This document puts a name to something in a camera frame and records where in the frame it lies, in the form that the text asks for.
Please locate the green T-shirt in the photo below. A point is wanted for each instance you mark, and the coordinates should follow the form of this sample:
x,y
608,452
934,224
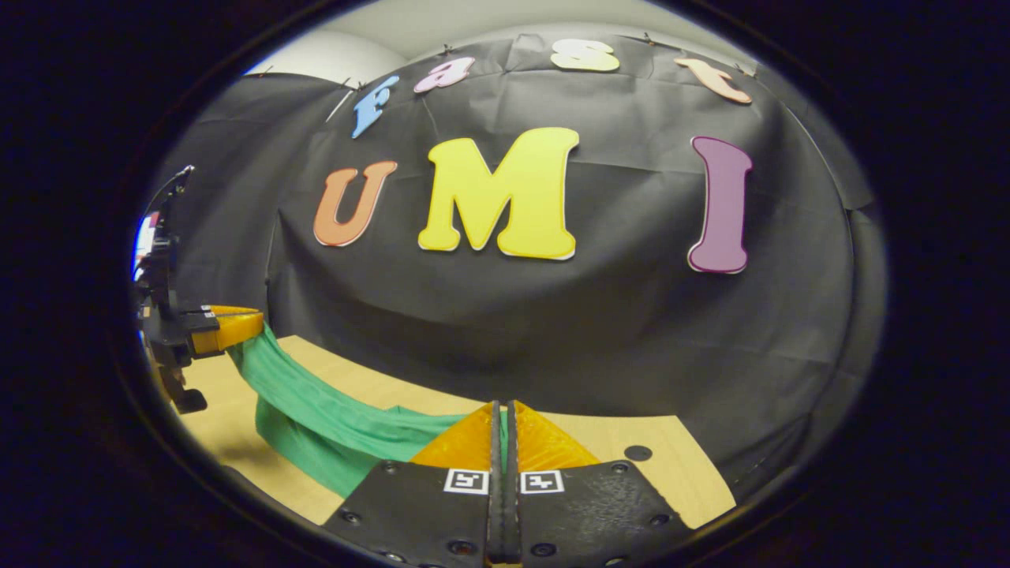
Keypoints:
x,y
316,410

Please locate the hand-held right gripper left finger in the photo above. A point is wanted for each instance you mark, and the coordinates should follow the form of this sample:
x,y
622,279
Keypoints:
x,y
418,513

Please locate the computer monitor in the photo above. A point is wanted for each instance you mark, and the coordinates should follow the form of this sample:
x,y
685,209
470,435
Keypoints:
x,y
144,237

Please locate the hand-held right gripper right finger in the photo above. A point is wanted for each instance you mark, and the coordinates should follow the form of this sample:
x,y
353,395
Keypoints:
x,y
592,513

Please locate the black backdrop cloth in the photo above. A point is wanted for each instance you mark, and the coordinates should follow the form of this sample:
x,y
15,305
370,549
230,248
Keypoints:
x,y
552,331

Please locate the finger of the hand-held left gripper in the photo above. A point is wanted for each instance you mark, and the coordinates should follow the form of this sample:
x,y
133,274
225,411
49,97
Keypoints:
x,y
233,309
233,333

